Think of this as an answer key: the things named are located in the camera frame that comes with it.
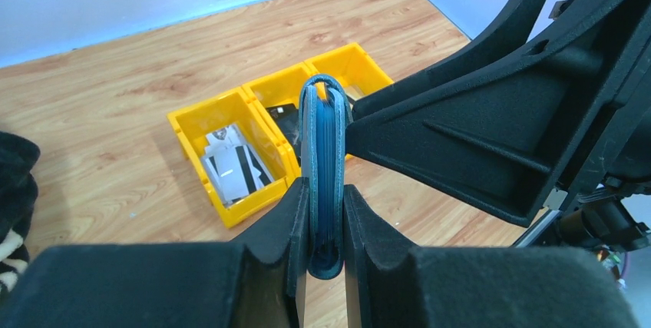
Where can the blue leather card holder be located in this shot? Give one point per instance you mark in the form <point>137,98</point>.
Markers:
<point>324,114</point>

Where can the right yellow bin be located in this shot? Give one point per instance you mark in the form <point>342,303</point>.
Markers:
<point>353,68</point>

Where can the yellow bin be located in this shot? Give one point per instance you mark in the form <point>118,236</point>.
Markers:
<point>193,122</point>
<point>279,88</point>
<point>353,68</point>

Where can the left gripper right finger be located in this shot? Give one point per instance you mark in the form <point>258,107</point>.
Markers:
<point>392,282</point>

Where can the black floral blanket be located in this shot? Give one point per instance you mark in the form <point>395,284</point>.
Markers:
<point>19,192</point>

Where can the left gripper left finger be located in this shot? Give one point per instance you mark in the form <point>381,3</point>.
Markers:
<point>258,279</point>

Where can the left yellow bin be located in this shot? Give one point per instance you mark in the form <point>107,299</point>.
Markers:
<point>193,122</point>

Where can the black card in middle bin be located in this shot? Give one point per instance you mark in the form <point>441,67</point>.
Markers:
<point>286,118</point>

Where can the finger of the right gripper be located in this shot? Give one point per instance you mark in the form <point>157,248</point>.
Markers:
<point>509,30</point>
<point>500,137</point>

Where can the middle yellow bin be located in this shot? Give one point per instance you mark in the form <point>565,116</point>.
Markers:
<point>279,88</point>

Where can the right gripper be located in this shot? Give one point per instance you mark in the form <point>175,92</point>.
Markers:
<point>612,162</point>

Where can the white cards in left bin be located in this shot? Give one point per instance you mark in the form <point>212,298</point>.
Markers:
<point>233,166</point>

